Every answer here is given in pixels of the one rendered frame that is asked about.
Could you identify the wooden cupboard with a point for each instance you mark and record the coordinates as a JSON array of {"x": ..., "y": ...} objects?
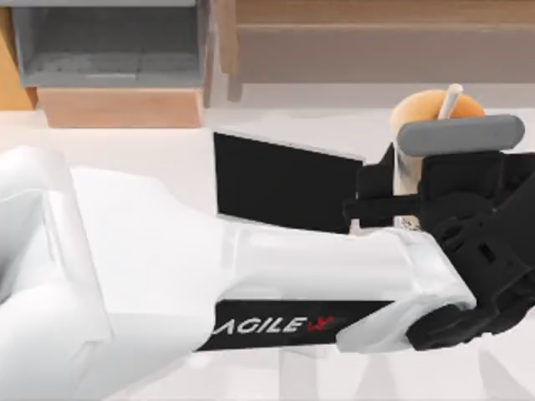
[{"x": 14, "y": 75}]

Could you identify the pale grey rounded box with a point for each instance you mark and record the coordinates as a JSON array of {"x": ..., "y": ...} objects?
[{"x": 460, "y": 135}]

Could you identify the tan cup with straw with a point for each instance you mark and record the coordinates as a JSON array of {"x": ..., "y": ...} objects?
[{"x": 407, "y": 175}]

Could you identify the black flat board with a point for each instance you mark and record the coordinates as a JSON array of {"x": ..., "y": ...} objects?
[{"x": 284, "y": 184}]

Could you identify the pale wooden drawer front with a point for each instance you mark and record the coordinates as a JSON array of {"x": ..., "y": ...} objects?
[{"x": 119, "y": 106}]

